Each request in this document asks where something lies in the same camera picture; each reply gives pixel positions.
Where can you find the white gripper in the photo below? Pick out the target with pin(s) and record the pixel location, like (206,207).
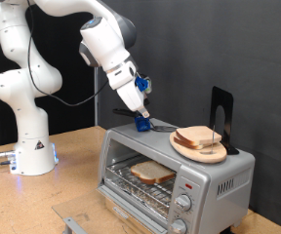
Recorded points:
(130,96)

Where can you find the spatula with blue block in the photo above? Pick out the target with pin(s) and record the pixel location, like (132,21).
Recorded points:
(142,124)

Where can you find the white bread slice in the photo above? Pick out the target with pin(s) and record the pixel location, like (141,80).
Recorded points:
(184,144)
(152,171)
(197,134)

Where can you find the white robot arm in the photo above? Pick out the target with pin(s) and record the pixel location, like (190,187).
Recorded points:
(23,91)

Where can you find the silver oven knob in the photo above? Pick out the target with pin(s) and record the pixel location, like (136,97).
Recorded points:
(183,202)
(179,226)

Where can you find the silver toaster oven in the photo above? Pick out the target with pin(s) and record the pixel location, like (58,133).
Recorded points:
(212,201)

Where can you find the glass oven door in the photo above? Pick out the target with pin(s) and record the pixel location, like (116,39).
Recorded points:
(91,211)

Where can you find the vertical metal pole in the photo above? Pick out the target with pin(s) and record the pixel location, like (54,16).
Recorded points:
(96,110)

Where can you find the thin metal pin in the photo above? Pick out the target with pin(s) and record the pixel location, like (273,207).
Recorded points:
(213,143)

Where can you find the black metal bookend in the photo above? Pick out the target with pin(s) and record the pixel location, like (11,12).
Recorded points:
(221,97)

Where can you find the round wooden plate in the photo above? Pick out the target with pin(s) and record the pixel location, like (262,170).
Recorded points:
(205,156)

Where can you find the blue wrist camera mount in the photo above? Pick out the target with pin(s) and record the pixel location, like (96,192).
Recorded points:
(142,84)

